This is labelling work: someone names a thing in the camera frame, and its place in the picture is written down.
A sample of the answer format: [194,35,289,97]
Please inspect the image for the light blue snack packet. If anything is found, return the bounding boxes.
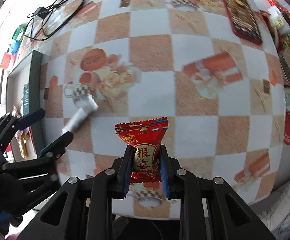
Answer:
[22,83,30,115]

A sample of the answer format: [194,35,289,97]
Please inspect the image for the silver grey snack packet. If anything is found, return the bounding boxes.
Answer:
[61,94,98,134]

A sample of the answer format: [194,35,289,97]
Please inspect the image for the red gold chinese candy packet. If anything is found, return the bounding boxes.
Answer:
[115,117,169,183]

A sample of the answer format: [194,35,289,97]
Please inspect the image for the white tray with green rim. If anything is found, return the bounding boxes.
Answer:
[6,50,45,161]

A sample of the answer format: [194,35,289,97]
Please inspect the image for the black power adapter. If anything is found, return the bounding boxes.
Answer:
[32,7,49,20]

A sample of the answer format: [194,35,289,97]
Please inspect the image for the red cased smartphone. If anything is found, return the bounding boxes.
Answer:
[223,0,262,46]

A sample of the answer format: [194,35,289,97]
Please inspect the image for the black cable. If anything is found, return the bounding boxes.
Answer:
[22,0,108,41]

